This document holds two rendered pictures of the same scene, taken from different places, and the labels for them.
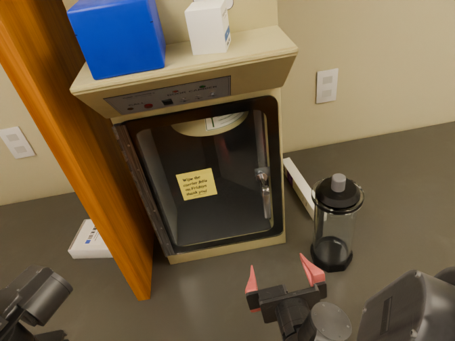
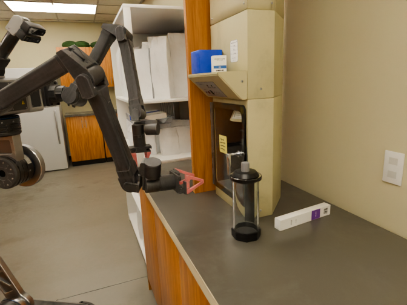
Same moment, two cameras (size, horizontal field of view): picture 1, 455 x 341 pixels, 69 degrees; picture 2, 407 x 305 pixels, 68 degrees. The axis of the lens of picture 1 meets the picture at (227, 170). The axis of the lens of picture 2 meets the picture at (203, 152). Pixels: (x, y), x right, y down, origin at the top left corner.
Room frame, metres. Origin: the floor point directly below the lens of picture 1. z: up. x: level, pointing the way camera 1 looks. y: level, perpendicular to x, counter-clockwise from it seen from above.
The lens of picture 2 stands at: (0.03, -1.09, 1.48)
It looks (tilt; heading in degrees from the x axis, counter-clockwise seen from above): 13 degrees down; 70
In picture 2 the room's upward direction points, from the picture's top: 2 degrees counter-clockwise
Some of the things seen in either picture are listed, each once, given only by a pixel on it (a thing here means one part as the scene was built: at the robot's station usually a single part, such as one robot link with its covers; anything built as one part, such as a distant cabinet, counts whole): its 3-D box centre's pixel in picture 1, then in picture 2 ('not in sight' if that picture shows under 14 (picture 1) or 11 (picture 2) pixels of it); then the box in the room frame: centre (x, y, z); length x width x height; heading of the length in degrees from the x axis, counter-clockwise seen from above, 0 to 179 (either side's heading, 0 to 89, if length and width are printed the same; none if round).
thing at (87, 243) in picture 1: (103, 237); not in sight; (0.68, 0.40, 0.96); 0.16 x 0.12 x 0.04; 80
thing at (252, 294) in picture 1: (264, 285); (184, 177); (0.33, -0.03, 1.12); 0.09 x 0.07 x 0.07; 2
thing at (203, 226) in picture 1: (213, 188); (227, 150); (0.55, 0.04, 1.19); 0.30 x 0.01 x 0.40; 91
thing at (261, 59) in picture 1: (189, 84); (214, 86); (0.50, 0.04, 1.46); 0.32 x 0.11 x 0.10; 91
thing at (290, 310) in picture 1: (294, 317); (168, 182); (0.26, -0.07, 1.13); 0.10 x 0.07 x 0.07; 92
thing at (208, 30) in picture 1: (208, 27); (218, 64); (0.50, -0.01, 1.54); 0.05 x 0.05 x 0.06; 76
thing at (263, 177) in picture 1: (265, 196); (232, 163); (0.52, -0.07, 1.17); 0.05 x 0.03 x 0.10; 1
